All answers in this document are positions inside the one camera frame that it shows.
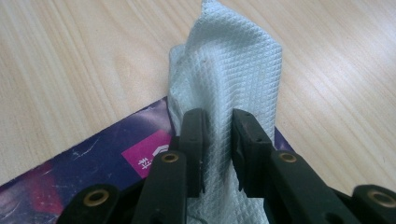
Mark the light blue face mask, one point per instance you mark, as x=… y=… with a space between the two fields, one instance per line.
x=224 y=68

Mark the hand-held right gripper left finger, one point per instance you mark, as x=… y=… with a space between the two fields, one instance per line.
x=165 y=186

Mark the dark illustrated magazine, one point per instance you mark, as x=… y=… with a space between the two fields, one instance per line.
x=93 y=161

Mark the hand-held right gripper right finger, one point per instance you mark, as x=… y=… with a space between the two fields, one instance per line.
x=280 y=186

